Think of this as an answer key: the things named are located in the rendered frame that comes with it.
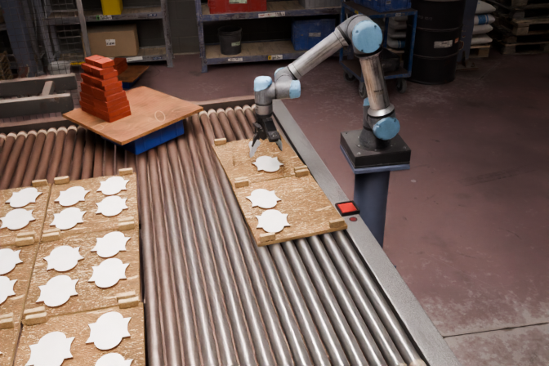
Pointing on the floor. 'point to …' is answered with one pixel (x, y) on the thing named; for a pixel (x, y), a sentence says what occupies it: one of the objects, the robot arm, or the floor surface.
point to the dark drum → (435, 35)
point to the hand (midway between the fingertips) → (266, 155)
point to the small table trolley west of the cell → (353, 69)
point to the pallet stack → (519, 9)
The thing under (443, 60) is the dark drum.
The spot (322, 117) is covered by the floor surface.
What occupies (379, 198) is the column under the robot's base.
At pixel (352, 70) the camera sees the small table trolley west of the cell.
